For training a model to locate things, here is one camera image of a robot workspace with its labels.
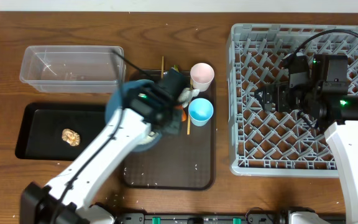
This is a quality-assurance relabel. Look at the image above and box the dark blue plate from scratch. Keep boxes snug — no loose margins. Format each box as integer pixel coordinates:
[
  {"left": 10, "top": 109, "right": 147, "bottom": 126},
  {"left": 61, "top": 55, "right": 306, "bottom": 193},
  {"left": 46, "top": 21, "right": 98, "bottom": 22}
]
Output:
[{"left": 104, "top": 79, "right": 162, "bottom": 152}]

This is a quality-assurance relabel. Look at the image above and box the brown dried mushroom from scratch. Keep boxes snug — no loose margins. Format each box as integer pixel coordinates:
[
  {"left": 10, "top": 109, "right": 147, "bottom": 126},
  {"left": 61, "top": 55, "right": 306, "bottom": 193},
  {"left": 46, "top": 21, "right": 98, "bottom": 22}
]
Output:
[{"left": 62, "top": 129, "right": 81, "bottom": 147}]

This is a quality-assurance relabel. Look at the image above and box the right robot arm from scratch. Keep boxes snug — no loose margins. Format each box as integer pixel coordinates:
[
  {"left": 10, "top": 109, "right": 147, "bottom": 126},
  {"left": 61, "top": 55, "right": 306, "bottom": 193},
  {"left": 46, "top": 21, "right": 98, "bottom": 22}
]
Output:
[{"left": 254, "top": 53, "right": 358, "bottom": 223}]

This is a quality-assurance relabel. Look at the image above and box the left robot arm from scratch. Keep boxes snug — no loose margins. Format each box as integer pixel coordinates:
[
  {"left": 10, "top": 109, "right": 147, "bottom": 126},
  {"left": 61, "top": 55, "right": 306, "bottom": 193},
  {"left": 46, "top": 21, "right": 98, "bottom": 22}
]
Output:
[{"left": 19, "top": 68, "right": 188, "bottom": 223}]

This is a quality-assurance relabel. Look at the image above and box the grey plastic dishwasher rack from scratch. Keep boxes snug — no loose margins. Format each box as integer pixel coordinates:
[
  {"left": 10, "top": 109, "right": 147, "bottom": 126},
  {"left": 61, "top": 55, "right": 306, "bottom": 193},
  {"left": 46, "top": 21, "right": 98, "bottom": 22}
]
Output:
[{"left": 226, "top": 24, "right": 358, "bottom": 178}]

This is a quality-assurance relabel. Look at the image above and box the black waste bin tray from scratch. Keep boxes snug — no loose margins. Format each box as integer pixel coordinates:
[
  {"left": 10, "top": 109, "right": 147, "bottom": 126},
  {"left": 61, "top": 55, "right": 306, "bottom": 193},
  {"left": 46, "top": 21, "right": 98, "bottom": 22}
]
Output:
[{"left": 15, "top": 102, "right": 106, "bottom": 161}]

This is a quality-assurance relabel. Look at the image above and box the crumpled white paper napkin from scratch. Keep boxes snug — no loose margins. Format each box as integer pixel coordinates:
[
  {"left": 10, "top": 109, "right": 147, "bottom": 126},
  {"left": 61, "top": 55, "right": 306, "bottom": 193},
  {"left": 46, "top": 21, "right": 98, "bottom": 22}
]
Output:
[{"left": 178, "top": 88, "right": 200, "bottom": 108}]

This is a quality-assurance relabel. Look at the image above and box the crumpled foil snack wrapper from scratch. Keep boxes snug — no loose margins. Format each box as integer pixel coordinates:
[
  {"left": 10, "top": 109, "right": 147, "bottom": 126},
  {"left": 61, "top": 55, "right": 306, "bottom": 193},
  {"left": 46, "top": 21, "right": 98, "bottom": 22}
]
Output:
[{"left": 173, "top": 65, "right": 179, "bottom": 72}]

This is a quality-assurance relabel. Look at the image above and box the wooden chopstick right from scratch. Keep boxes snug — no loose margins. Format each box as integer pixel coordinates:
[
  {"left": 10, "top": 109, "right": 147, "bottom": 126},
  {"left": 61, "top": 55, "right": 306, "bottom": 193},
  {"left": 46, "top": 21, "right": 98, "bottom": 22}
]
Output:
[{"left": 187, "top": 78, "right": 193, "bottom": 135}]

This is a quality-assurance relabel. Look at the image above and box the wooden chopstick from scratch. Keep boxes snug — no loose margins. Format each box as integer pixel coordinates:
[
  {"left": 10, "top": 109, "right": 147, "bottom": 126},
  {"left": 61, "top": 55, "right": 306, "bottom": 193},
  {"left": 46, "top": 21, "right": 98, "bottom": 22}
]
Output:
[
  {"left": 187, "top": 78, "right": 193, "bottom": 135},
  {"left": 160, "top": 56, "right": 165, "bottom": 79}
]

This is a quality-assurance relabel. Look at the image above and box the wooden chopstick left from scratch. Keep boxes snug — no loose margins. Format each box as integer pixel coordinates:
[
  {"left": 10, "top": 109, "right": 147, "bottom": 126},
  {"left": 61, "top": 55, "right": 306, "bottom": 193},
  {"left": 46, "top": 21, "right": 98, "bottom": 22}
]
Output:
[{"left": 160, "top": 56, "right": 165, "bottom": 79}]

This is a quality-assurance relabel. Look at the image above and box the pink plastic cup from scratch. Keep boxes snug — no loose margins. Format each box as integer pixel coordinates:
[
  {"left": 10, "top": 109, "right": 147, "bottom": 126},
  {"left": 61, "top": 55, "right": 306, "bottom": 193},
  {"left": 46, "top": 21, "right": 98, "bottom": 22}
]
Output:
[{"left": 190, "top": 63, "right": 214, "bottom": 92}]

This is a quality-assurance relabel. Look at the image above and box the orange carrot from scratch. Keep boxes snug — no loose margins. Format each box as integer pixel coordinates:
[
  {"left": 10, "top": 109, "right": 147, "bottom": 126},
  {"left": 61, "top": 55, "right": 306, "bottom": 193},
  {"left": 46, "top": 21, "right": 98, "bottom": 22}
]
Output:
[{"left": 181, "top": 107, "right": 187, "bottom": 122}]

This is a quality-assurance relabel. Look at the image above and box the light blue plastic cup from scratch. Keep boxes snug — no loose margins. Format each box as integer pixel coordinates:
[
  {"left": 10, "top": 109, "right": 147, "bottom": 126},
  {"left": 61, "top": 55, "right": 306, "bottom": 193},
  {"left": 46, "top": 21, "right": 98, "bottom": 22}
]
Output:
[{"left": 188, "top": 98, "right": 214, "bottom": 126}]

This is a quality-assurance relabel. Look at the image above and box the dark brown serving tray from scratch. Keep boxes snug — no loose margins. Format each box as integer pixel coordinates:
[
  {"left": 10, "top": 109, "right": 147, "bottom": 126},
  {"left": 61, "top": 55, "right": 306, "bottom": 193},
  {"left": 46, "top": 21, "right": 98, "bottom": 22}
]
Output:
[{"left": 121, "top": 68, "right": 217, "bottom": 191}]

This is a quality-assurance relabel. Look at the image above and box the clear plastic bin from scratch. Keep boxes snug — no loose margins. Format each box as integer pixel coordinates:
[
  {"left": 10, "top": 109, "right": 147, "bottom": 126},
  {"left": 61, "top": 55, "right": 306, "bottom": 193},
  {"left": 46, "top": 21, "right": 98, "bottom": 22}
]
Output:
[{"left": 19, "top": 45, "right": 126, "bottom": 93}]

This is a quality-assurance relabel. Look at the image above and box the black rail with green clips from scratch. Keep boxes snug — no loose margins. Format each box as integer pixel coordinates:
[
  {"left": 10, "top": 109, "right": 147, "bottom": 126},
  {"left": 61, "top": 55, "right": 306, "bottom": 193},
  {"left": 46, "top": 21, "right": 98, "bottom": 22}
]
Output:
[{"left": 115, "top": 213, "right": 275, "bottom": 224}]

